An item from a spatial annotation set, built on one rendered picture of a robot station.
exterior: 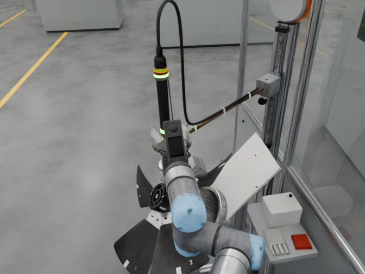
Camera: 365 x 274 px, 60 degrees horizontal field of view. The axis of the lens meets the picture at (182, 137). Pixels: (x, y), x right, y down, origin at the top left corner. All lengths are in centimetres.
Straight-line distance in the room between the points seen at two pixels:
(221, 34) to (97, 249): 498
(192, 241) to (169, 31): 597
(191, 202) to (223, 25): 604
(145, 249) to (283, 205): 72
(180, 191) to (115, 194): 249
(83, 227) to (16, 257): 55
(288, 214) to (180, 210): 108
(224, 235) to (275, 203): 97
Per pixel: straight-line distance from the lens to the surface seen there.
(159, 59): 92
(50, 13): 856
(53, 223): 312
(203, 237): 77
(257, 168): 138
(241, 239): 76
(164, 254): 123
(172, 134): 81
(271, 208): 168
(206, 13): 652
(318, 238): 176
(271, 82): 145
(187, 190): 72
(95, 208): 311
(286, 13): 145
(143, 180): 157
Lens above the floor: 218
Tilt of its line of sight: 35 degrees down
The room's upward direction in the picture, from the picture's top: 2 degrees counter-clockwise
